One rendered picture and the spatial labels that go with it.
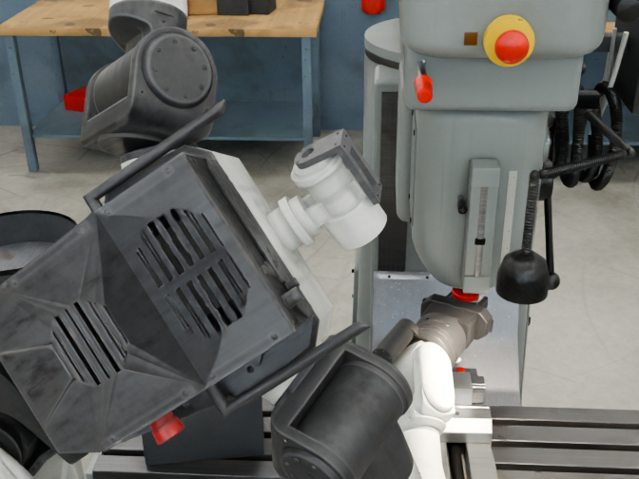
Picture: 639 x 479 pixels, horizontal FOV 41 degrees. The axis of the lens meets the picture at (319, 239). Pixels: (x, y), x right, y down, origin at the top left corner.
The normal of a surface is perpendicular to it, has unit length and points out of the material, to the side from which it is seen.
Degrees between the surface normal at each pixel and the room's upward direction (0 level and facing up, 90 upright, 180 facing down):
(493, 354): 45
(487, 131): 90
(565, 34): 90
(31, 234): 86
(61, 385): 74
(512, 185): 90
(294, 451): 62
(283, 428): 20
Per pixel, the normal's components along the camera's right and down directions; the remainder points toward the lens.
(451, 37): -0.16, 0.46
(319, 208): 0.16, 0.45
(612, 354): -0.01, -0.88
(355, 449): 0.63, -0.18
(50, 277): -0.33, 0.18
